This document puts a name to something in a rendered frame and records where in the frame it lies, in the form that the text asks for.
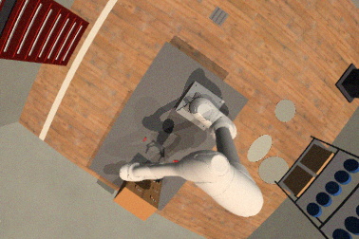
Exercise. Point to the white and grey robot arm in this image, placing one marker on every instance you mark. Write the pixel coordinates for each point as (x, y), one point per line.
(237, 191)

